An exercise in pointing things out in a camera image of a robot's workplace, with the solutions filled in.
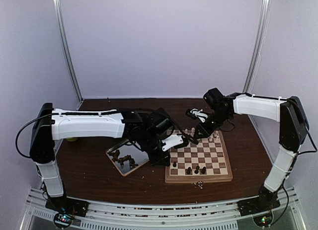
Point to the left aluminium frame post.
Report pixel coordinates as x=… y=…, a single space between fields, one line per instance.
x=66 y=49

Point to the right aluminium frame post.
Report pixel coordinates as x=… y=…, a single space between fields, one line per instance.
x=260 y=37

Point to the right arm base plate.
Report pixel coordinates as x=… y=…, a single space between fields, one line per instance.
x=253 y=206

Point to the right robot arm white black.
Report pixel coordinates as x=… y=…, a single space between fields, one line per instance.
x=287 y=112

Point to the green bowl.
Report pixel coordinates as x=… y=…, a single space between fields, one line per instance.
x=71 y=139

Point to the aluminium frame post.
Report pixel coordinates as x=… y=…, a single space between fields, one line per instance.
x=260 y=37
x=66 y=49

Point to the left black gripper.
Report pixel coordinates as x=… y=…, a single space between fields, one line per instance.
x=157 y=160

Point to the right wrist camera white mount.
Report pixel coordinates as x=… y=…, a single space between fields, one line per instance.
x=197 y=114

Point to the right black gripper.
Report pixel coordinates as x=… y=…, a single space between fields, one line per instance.
x=205 y=131

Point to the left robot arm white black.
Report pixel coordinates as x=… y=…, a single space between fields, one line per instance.
x=53 y=124

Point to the aluminium front rail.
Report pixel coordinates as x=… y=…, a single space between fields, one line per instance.
x=221 y=215

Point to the wooden chess board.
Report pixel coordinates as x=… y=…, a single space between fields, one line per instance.
x=210 y=152

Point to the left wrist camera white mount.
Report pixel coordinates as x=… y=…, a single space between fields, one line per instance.
x=174 y=141

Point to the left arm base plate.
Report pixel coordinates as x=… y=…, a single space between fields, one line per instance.
x=69 y=206

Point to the metal tray wooden rim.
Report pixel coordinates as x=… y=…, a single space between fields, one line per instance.
x=127 y=158

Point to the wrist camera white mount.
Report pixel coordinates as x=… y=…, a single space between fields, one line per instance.
x=174 y=141
x=197 y=114

